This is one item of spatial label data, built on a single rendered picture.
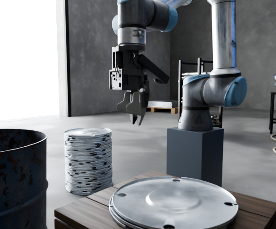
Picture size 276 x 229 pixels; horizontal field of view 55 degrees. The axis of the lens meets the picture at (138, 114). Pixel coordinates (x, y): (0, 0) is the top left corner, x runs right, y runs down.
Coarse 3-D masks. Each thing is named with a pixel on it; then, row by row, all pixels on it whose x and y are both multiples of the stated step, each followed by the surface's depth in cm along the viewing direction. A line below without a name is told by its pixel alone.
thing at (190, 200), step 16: (160, 176) 77; (128, 192) 67; (144, 192) 67; (160, 192) 66; (176, 192) 66; (192, 192) 66; (208, 192) 67; (224, 192) 67; (128, 208) 58; (144, 208) 58; (160, 208) 58; (176, 208) 57; (192, 208) 58; (208, 208) 58; (224, 208) 58; (144, 224) 50; (160, 224) 52; (176, 224) 52; (192, 224) 52; (208, 224) 52; (224, 224) 51
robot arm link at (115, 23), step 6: (156, 0) 90; (162, 0) 91; (168, 0) 92; (174, 0) 94; (180, 0) 97; (186, 0) 100; (192, 0) 103; (174, 6) 96; (114, 18) 87; (114, 24) 86; (114, 30) 88
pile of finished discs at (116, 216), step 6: (174, 180) 77; (228, 204) 62; (114, 210) 59; (114, 216) 58; (120, 216) 56; (120, 222) 54; (126, 222) 53; (126, 228) 53; (138, 228) 51; (144, 228) 52; (168, 228) 52; (174, 228) 52; (222, 228) 53
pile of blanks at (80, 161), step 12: (72, 144) 153; (84, 144) 151; (96, 144) 156; (108, 144) 160; (72, 156) 154; (84, 156) 152; (96, 156) 154; (108, 156) 163; (72, 168) 155; (84, 168) 152; (96, 168) 154; (108, 168) 161; (72, 180) 156; (84, 180) 153; (96, 180) 155; (108, 180) 162; (72, 192) 158; (84, 192) 156; (96, 192) 156
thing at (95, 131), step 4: (76, 128) 175; (80, 128) 177; (88, 128) 179; (92, 128) 179; (96, 128) 179; (100, 128) 178; (104, 128) 176; (64, 132) 162; (68, 132) 163; (72, 132) 163; (76, 132) 163; (80, 132) 160; (84, 132) 160; (88, 132) 160; (92, 132) 160; (96, 132) 162; (100, 132) 163; (104, 132) 163; (108, 132) 163; (80, 136) 151; (84, 136) 150; (88, 136) 151
